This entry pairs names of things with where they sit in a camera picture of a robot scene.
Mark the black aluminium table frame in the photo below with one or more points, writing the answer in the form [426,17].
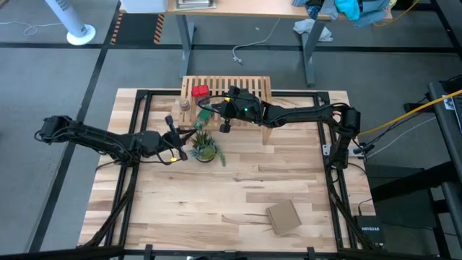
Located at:
[162,93]

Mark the wooden slatted shelf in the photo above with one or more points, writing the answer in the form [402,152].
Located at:
[252,85]

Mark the white box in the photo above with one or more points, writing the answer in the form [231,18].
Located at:
[144,5]

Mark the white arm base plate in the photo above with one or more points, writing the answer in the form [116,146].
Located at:
[326,150]

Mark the small saffron jar with cork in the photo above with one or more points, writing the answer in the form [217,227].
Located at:
[185,105]

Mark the stack of books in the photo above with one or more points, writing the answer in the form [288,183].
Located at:
[195,3]

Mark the blue clothes pile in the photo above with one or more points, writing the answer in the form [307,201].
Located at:
[371,11]

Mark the turquoise garment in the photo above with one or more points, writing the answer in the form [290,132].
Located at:
[348,9]

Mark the brown cardboard piece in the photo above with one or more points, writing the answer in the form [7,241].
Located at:
[284,217]

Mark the white cloth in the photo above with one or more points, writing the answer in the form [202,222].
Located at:
[312,29]

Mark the wooden desk with grey legs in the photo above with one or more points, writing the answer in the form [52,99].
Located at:
[252,9]

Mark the red block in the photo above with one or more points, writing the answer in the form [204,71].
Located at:
[200,90]

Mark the oregano jar with green lid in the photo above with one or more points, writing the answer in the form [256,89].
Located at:
[204,117]

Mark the black mat with hazard stripes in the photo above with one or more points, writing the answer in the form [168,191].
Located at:
[137,29]

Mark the succulent plant in black pot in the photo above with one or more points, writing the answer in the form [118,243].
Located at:
[205,150]

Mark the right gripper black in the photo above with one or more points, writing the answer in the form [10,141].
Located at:
[242,108]

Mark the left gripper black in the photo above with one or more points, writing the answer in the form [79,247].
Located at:
[155,142]

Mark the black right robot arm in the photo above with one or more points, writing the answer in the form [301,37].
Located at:
[307,113]

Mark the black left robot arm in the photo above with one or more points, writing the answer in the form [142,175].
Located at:
[90,139]

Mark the black Netgear network switch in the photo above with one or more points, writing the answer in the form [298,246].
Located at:
[370,231]

